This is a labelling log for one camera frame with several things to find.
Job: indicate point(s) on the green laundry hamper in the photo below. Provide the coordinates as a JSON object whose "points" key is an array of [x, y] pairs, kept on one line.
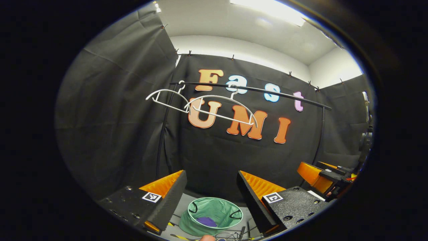
{"points": [[217, 209]]}

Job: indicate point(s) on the ceiling light panel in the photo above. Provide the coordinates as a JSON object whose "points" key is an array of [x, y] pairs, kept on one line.
{"points": [[274, 10], [157, 6]]}

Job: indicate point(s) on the white plastic hanger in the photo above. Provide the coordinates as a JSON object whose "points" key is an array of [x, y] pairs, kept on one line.
{"points": [[170, 106], [224, 116]]}

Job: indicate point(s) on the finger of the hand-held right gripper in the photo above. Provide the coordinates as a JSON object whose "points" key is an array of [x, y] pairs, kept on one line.
{"points": [[309, 174]]}

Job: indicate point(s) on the black clothes rack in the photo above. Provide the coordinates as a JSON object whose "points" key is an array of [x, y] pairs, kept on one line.
{"points": [[284, 96]]}

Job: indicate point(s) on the black backdrop cloth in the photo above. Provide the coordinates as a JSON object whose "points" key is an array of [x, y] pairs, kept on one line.
{"points": [[117, 134]]}

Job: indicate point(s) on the row of black backdrop clips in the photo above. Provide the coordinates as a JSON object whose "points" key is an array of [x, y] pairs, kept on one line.
{"points": [[290, 74]]}

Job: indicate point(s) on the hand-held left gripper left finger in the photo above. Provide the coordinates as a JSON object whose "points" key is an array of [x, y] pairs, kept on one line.
{"points": [[172, 202]]}

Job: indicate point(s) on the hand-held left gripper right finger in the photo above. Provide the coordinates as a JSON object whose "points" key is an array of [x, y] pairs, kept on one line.
{"points": [[252, 206]]}

